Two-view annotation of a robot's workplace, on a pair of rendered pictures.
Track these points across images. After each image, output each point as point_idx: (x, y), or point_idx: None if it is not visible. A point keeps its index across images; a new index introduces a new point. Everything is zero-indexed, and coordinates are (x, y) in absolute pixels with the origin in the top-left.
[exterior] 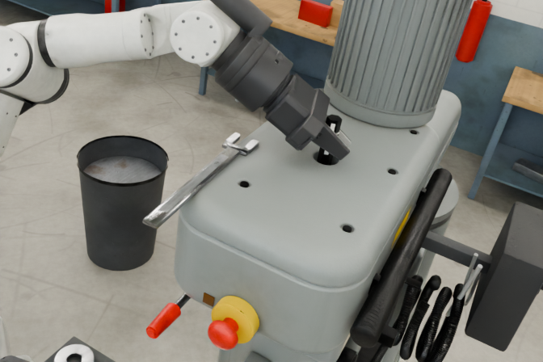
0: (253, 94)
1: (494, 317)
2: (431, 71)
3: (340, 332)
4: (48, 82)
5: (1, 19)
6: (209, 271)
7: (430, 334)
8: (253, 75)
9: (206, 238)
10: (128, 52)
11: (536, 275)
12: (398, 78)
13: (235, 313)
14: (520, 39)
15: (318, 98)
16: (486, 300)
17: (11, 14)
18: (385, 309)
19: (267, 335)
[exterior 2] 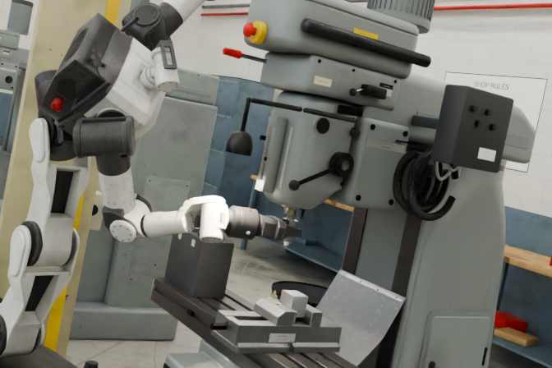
0: None
1: (443, 135)
2: None
3: (298, 29)
4: None
5: (268, 263)
6: (254, 16)
7: (411, 167)
8: None
9: None
10: None
11: (461, 91)
12: None
13: (256, 23)
14: None
15: None
16: (439, 123)
17: (278, 262)
18: (323, 25)
19: (269, 37)
